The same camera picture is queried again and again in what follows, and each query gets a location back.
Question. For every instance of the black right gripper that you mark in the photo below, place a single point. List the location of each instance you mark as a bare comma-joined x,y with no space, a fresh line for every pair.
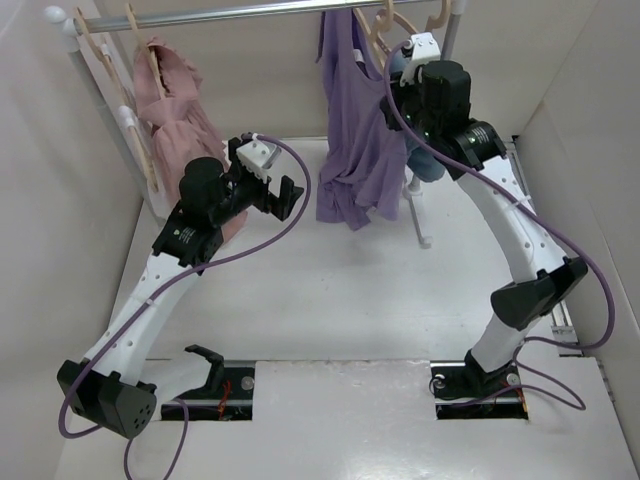
399,92

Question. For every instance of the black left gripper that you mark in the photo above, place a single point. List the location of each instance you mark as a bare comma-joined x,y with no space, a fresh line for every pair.
268,202

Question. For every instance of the purple t shirt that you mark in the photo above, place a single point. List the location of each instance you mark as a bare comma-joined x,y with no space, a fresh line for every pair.
364,168

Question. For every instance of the beige wooden hanger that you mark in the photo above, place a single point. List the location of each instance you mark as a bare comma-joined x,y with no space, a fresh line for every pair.
385,19

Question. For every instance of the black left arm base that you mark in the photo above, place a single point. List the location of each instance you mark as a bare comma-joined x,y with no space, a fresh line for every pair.
227,394

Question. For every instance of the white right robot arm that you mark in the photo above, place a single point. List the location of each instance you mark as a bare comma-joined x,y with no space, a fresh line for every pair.
429,100

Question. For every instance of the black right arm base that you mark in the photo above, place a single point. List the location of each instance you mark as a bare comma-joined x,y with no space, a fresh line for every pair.
458,397

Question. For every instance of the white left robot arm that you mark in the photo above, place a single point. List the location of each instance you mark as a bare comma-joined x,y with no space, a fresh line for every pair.
114,386

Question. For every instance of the beige hanger with white garment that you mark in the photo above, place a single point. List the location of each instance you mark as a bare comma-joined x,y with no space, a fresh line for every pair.
125,109

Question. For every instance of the beige hanger with pink dress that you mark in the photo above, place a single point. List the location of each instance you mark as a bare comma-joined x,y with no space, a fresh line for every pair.
149,54

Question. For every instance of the blue denim shorts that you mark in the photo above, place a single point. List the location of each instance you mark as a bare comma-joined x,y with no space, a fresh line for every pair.
421,162

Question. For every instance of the pink hanging dress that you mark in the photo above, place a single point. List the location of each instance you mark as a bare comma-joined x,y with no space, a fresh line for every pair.
180,129

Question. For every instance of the white clothes rack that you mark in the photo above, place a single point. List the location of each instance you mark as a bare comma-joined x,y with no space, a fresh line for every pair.
70,33

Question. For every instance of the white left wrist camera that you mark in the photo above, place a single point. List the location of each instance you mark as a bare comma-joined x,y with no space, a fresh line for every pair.
258,157

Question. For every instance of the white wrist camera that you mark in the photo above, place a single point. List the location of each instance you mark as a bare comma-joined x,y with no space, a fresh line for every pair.
418,50
258,157

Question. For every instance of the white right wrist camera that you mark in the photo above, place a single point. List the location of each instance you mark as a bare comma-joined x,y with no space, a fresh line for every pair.
418,50

